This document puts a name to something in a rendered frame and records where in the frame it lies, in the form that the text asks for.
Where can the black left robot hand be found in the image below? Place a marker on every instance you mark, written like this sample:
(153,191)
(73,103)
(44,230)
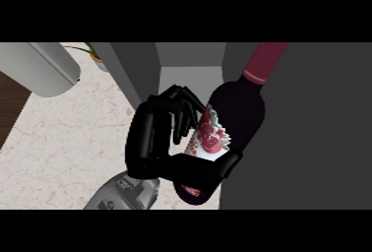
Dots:
(141,141)

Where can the dark red wine bottle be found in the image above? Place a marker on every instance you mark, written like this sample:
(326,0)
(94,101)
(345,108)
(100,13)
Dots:
(239,108)

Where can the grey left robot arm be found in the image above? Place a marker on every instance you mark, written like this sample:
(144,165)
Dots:
(121,197)

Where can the grey cabinet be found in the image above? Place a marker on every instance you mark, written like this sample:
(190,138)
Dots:
(135,65)

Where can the dark grey cabinet door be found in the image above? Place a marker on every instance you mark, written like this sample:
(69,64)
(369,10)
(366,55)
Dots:
(318,131)

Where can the green potted plant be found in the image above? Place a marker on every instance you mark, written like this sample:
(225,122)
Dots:
(96,57)

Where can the pale grey rounded appliance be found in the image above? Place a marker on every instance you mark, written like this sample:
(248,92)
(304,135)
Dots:
(41,65)

